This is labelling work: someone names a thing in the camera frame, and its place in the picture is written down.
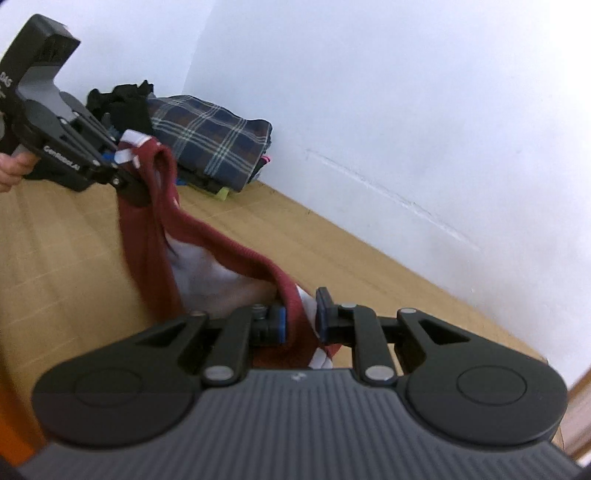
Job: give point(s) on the person's left hand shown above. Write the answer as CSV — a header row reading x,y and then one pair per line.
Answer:
x,y
11,171

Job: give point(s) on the navy plaid cloth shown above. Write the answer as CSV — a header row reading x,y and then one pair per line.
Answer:
x,y
207,134

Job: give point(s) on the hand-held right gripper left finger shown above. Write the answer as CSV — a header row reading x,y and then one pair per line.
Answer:
x,y
277,326

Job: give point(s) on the orange object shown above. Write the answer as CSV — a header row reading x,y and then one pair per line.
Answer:
x,y
14,415

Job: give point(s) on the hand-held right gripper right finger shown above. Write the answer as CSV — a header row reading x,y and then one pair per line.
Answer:
x,y
323,318

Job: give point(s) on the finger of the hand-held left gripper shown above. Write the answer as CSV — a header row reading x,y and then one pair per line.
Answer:
x,y
129,187
90,124

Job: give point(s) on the maroon white-striped shirt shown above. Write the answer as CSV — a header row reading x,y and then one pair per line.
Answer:
x,y
147,240

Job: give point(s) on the black cloth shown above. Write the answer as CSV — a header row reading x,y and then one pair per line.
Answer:
x,y
124,106

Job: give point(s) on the yellow-green cloth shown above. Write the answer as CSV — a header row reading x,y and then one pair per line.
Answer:
x,y
220,194

